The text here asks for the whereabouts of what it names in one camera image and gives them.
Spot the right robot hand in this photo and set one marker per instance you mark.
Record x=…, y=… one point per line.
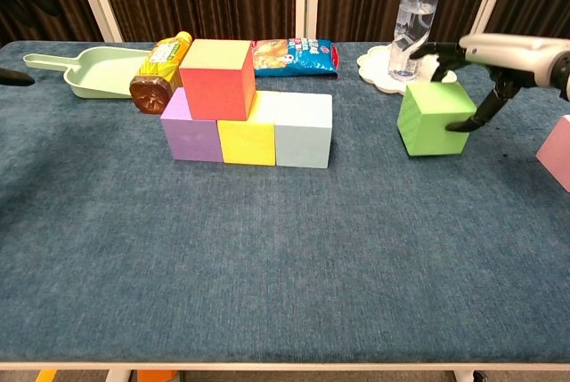
x=512, y=57

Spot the pink block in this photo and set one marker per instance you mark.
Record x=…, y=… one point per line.
x=559, y=155

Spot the green cube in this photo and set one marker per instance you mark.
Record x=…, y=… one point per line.
x=429, y=132

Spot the red block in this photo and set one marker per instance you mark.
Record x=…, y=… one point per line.
x=216, y=92

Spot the purple cube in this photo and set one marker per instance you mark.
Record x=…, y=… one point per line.
x=191, y=139

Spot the white cube block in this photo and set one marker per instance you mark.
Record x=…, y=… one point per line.
x=303, y=146

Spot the yellow cube block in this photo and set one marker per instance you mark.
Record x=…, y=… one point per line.
x=247, y=143

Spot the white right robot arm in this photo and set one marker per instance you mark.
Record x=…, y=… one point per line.
x=563, y=70

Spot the mint green plastic dustpan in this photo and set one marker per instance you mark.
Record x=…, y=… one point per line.
x=98, y=75

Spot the clear plastic water bottle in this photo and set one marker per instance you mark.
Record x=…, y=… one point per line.
x=414, y=12

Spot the white flower-shaped plate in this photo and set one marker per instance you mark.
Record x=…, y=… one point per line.
x=374, y=66

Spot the tea bottle with yellow label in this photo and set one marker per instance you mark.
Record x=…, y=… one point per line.
x=160, y=63

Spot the blue and red snack bag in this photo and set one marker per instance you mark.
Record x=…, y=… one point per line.
x=294, y=59

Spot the black caster wheel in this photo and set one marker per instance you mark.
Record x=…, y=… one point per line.
x=478, y=377

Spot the blue fabric table cloth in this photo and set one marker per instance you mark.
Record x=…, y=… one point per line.
x=267, y=288

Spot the yellow floor tape strip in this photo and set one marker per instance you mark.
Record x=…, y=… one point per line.
x=45, y=376

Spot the orange plastic object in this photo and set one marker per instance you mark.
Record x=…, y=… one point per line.
x=156, y=376

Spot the white table frame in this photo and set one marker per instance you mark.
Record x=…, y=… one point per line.
x=285, y=367

